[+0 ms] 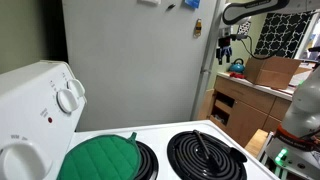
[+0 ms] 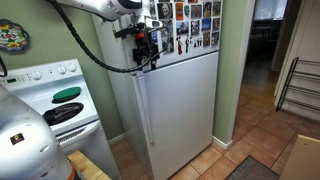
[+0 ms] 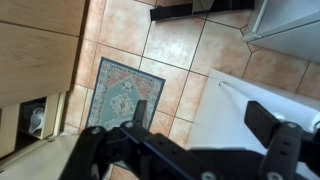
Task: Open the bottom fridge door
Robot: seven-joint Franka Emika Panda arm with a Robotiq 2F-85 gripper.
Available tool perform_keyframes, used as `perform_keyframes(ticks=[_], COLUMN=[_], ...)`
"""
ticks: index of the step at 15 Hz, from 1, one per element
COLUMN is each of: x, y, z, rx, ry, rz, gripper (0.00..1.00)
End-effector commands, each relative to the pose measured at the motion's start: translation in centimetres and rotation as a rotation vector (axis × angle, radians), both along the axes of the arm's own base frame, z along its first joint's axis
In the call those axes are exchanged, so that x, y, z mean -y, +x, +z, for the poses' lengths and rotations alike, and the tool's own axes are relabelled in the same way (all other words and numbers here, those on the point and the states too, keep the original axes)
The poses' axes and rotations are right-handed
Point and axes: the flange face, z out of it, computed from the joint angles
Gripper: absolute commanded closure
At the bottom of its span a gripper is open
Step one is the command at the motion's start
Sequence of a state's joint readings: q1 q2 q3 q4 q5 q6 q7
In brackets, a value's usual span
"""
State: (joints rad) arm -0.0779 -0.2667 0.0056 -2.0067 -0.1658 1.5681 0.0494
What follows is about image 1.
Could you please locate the black white patterned curtain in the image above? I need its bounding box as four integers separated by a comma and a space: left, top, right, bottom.
254, 12, 314, 58

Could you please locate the white electric stove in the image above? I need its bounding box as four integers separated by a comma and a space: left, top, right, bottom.
0, 59, 281, 180

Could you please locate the small black fridge magnet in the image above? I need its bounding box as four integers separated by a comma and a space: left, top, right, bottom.
167, 4, 176, 10

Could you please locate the blue fridge magnet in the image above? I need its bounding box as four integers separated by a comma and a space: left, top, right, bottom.
184, 0, 200, 9

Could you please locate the black coil burner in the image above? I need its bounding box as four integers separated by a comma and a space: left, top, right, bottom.
167, 130, 247, 180
134, 141, 159, 180

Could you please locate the blue teal kettle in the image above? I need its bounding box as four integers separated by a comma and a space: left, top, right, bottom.
229, 58, 245, 73

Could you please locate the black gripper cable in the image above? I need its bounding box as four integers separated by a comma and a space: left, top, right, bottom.
231, 33, 268, 61

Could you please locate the black coil burner left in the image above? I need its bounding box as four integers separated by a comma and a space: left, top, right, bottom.
134, 141, 159, 180

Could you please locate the white stove knob lower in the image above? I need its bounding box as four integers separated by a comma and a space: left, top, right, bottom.
0, 142, 53, 180

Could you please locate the white bottom fridge door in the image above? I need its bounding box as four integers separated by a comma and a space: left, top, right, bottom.
62, 0, 223, 131

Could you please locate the yellow fridge magnet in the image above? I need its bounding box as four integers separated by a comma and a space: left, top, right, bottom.
194, 19, 202, 38

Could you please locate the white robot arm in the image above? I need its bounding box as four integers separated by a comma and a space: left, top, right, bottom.
222, 0, 320, 180

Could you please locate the black kitchen utensil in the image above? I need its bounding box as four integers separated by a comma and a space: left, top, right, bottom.
192, 129, 248, 171

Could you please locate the wooden kitchen cabinet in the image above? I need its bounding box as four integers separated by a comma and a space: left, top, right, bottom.
210, 75, 291, 147

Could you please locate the white stove knob upper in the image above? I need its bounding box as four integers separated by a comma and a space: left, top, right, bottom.
67, 79, 85, 98

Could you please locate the red cloth on counter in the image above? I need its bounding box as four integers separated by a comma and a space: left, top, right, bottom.
229, 72, 245, 79

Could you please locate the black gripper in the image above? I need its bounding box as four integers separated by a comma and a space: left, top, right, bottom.
218, 28, 232, 65

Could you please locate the white fridge magnet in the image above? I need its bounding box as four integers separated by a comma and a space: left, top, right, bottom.
138, 0, 161, 5

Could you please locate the green quilted pot holder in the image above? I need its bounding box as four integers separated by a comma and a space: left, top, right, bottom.
57, 132, 141, 180

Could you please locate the white stove knob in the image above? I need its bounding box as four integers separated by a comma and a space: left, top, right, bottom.
67, 79, 85, 98
57, 89, 79, 114
0, 142, 53, 180

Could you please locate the white stove knob middle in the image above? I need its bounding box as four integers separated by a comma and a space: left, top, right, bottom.
57, 89, 79, 114

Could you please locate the black coil burner right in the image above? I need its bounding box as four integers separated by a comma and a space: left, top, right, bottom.
167, 130, 247, 180

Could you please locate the cardboard box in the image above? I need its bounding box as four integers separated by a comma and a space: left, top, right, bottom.
244, 56, 301, 89

